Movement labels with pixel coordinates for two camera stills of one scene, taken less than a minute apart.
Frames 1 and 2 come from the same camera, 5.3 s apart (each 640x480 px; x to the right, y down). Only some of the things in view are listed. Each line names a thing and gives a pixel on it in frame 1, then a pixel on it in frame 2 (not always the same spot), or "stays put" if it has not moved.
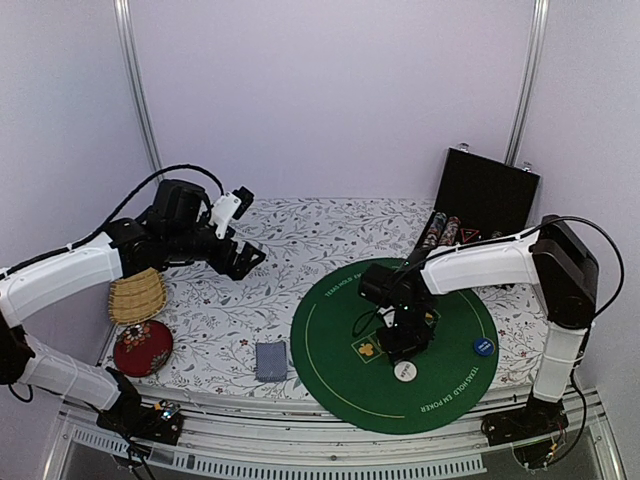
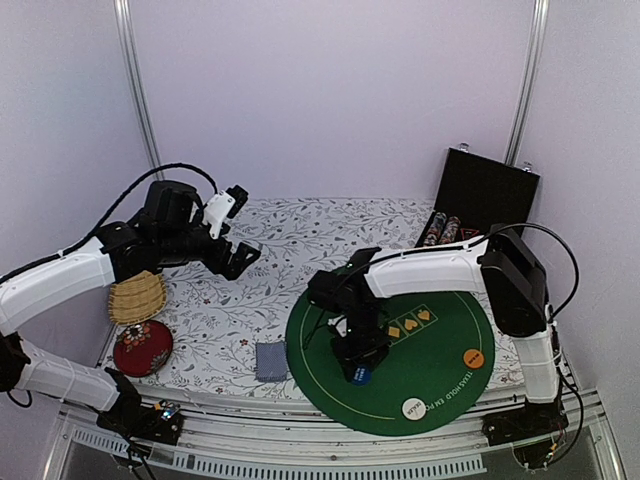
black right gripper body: (411, 335) → (364, 343)
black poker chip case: (480, 200) stays put
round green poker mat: (346, 377) stays put
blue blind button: (484, 346) → (361, 376)
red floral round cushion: (142, 349) stays put
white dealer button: (405, 371) → (414, 408)
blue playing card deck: (271, 361) stays put
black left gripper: (242, 267) stays put
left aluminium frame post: (127, 43) stays put
